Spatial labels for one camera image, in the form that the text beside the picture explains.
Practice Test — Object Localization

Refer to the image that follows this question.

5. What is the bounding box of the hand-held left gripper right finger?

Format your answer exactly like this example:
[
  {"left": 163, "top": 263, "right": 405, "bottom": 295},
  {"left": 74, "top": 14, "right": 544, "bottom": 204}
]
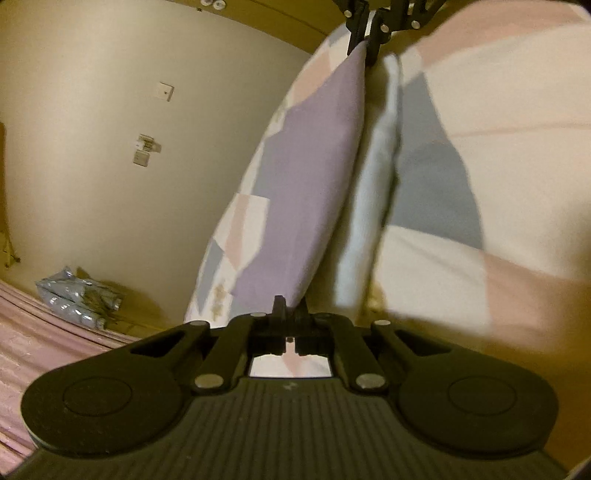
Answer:
[{"left": 288, "top": 298, "right": 451, "bottom": 393}]

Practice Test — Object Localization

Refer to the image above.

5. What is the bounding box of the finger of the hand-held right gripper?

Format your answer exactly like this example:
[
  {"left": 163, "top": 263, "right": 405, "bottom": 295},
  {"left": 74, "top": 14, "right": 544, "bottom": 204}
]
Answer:
[
  {"left": 367, "top": 0, "right": 450, "bottom": 66},
  {"left": 332, "top": 0, "right": 370, "bottom": 55}
]

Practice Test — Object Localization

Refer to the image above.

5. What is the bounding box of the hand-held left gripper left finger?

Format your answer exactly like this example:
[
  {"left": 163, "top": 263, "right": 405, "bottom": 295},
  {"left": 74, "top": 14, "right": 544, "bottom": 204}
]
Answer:
[{"left": 130, "top": 295, "right": 289, "bottom": 394}]

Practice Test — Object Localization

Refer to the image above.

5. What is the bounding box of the purple cloth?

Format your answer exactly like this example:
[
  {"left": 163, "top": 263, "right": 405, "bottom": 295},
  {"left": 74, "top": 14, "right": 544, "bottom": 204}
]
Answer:
[{"left": 230, "top": 41, "right": 370, "bottom": 311}]

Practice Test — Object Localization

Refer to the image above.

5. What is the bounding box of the white cloth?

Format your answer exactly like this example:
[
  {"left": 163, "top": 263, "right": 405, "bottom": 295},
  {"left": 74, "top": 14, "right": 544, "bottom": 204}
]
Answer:
[{"left": 333, "top": 54, "right": 403, "bottom": 310}]

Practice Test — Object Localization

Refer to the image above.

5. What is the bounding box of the checkered patchwork quilt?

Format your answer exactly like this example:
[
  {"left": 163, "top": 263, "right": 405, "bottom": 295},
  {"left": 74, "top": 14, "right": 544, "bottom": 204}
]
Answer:
[{"left": 184, "top": 0, "right": 591, "bottom": 379}]

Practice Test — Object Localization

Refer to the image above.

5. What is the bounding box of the silver foil bundle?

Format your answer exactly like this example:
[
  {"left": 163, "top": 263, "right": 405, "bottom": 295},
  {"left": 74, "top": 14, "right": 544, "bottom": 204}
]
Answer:
[{"left": 35, "top": 266, "right": 123, "bottom": 330}]

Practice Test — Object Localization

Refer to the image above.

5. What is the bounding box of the pink curtain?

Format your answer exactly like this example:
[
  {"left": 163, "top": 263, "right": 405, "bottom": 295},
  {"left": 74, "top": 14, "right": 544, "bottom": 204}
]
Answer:
[{"left": 0, "top": 277, "right": 144, "bottom": 462}]

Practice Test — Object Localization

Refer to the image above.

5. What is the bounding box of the brown wooden panel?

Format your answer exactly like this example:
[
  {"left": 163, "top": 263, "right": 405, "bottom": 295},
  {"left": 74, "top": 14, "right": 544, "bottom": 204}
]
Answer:
[{"left": 0, "top": 120, "right": 11, "bottom": 273}]

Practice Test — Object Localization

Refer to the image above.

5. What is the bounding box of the wall socket with plug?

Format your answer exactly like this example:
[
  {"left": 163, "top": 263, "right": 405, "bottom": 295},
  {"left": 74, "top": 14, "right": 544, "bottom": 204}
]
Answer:
[{"left": 133, "top": 133, "right": 163, "bottom": 167}]

